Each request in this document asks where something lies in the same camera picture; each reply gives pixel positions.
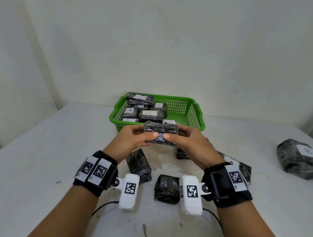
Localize person's left hand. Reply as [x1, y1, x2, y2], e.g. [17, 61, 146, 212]
[102, 124, 160, 164]

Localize person's right hand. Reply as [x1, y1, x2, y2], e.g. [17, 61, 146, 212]
[163, 125, 225, 171]

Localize green plastic basket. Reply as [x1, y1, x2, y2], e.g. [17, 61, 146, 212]
[108, 95, 206, 133]

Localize black packets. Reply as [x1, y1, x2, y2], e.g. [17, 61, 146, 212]
[119, 91, 169, 124]

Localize large black packet labelled B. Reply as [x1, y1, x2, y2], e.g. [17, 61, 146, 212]
[276, 138, 313, 181]

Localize person's right forearm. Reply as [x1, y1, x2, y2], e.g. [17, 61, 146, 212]
[216, 200, 276, 237]

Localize person's left forearm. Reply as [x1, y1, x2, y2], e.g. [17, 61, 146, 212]
[28, 184, 99, 237]

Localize black wristband with marker tags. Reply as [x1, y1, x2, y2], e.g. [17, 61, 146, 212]
[201, 161, 253, 208]
[73, 150, 119, 197]

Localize black cable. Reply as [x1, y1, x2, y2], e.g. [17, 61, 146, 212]
[91, 201, 120, 218]
[202, 207, 224, 237]

